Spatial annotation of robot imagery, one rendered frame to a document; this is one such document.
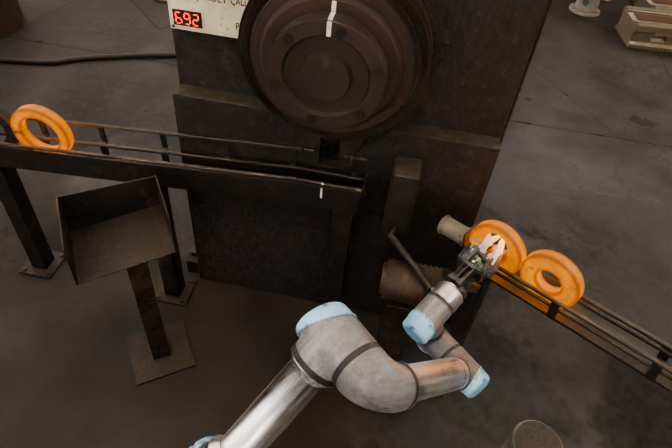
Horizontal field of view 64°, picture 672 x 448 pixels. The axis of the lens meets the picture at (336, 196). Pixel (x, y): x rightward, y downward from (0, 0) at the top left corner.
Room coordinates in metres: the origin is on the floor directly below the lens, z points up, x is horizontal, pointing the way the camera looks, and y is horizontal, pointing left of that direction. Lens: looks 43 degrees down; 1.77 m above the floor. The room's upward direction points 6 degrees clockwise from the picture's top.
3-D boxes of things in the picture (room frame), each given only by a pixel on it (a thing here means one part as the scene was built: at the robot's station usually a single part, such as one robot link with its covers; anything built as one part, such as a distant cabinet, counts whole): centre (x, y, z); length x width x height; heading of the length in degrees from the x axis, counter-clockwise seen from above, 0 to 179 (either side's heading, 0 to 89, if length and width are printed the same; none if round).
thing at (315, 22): (1.11, 0.05, 1.11); 0.28 x 0.06 x 0.28; 84
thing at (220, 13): (1.35, 0.37, 1.15); 0.26 x 0.02 x 0.18; 84
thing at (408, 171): (1.19, -0.19, 0.68); 0.11 x 0.08 x 0.24; 174
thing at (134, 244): (0.98, 0.58, 0.36); 0.26 x 0.20 x 0.72; 119
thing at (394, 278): (1.04, -0.27, 0.27); 0.22 x 0.13 x 0.53; 84
